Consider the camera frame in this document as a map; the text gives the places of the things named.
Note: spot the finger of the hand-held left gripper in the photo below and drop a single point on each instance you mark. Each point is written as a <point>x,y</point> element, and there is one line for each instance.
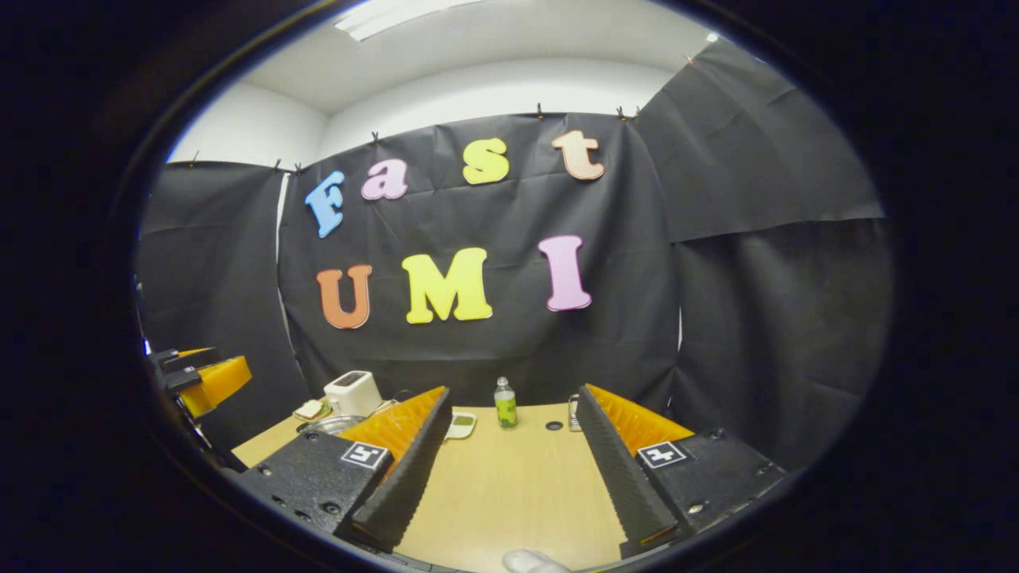
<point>216,380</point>
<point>179,356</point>

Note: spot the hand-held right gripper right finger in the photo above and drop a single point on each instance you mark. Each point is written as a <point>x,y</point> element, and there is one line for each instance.
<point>617,477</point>

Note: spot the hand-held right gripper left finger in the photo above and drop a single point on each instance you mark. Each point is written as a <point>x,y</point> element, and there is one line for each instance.
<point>410,477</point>

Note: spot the steel pot with soybeans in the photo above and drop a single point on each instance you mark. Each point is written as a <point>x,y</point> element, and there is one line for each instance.
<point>330,424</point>

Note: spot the white divided bean dish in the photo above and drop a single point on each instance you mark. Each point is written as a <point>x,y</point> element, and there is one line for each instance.
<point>460,426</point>

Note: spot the white sandwich plate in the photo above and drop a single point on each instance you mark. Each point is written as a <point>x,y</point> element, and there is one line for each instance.
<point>306,419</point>

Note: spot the sandwich with lettuce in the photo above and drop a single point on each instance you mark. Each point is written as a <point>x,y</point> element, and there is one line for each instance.
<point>310,409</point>

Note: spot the white toaster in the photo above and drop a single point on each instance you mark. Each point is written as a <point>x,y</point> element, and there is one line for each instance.
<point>354,395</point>

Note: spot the green label drink bottle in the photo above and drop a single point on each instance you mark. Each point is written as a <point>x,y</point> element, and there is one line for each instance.
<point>505,410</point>

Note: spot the row of cloth clips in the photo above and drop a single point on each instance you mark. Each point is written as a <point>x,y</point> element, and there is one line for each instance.
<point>540,110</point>

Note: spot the long ceiling light panel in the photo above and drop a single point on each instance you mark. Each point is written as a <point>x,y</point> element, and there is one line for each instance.
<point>398,16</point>

